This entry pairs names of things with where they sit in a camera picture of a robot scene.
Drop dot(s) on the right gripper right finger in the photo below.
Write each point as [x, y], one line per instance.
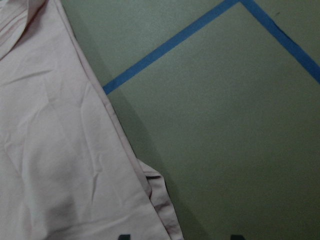
[237, 237]

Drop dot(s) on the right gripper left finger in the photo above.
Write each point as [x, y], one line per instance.
[124, 237]

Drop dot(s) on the pink Snoopy t-shirt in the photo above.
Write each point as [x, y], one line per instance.
[67, 170]

